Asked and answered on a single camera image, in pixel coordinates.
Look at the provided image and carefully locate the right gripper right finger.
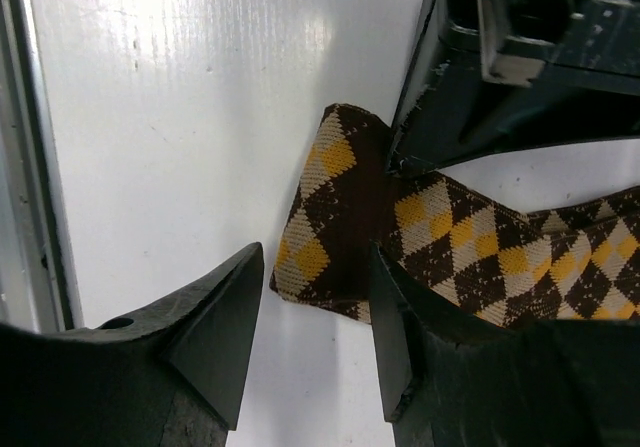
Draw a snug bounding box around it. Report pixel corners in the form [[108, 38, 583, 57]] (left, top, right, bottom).
[[369, 244, 639, 446]]

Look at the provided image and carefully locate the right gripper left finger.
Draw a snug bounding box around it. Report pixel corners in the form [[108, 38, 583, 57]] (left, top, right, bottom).
[[1, 242, 264, 446]]

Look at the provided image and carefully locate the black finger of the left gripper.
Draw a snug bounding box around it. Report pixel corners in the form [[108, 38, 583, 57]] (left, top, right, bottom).
[[387, 0, 639, 175]]

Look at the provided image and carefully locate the aluminium front rail frame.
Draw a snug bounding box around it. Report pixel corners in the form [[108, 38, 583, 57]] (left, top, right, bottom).
[[1, 0, 82, 333]]

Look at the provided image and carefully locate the brown yellow argyle sock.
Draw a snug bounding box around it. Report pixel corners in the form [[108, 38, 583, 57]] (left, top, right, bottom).
[[270, 104, 639, 328]]

